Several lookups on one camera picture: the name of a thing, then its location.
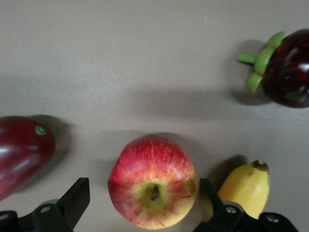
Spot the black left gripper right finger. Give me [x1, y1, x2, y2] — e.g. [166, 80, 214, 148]
[193, 178, 245, 232]

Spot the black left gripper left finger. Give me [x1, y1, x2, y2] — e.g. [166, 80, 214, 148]
[32, 177, 90, 232]

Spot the yellow banana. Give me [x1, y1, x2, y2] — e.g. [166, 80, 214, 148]
[199, 159, 270, 222]

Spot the red yellow apple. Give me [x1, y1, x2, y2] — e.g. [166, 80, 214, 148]
[107, 135, 198, 230]

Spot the red yellow mango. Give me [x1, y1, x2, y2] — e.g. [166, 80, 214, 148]
[0, 116, 56, 203]

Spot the dark purple mangosteen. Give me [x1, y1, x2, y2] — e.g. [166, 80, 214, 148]
[238, 29, 309, 109]

